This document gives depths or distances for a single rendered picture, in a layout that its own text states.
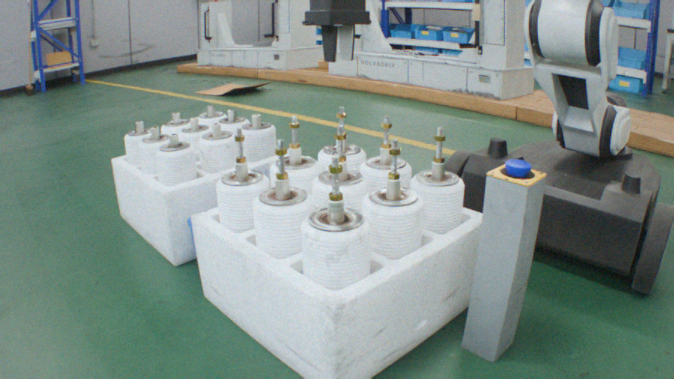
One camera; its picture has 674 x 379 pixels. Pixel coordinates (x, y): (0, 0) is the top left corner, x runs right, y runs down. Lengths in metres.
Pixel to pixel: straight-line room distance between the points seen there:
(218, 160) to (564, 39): 0.81
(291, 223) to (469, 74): 2.27
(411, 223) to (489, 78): 2.15
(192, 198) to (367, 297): 0.54
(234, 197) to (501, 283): 0.45
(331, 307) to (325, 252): 0.08
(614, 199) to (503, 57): 1.92
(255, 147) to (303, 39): 3.02
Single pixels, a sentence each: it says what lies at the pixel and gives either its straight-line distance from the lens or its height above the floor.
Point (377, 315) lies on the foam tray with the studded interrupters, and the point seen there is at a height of 0.13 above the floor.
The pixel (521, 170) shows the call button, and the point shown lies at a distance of 0.66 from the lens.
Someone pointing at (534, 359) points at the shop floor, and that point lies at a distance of 0.82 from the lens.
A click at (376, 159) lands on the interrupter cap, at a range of 0.90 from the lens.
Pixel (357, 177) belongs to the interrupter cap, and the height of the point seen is 0.25.
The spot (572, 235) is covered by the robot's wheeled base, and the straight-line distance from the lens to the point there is 1.03.
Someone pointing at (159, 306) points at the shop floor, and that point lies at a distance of 0.96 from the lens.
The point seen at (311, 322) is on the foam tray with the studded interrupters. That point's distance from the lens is 0.65.
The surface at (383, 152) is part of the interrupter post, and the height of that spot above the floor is 0.28.
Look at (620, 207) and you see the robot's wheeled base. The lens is 1.00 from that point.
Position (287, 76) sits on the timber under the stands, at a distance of 3.88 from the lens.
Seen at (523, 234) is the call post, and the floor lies 0.24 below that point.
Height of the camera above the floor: 0.52
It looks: 21 degrees down
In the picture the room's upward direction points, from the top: 1 degrees counter-clockwise
